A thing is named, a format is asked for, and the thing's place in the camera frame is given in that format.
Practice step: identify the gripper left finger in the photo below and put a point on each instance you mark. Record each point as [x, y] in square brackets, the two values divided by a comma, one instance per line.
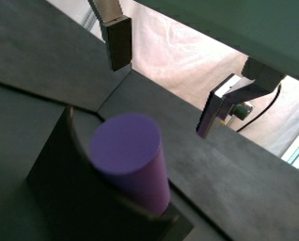
[116, 31]

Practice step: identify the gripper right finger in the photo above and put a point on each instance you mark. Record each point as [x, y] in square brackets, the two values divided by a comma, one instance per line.
[227, 99]

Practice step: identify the purple cylinder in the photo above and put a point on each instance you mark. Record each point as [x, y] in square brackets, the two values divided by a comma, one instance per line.
[127, 155]

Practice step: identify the black curved cradle holder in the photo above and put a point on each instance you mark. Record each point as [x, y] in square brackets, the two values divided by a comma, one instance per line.
[83, 207]

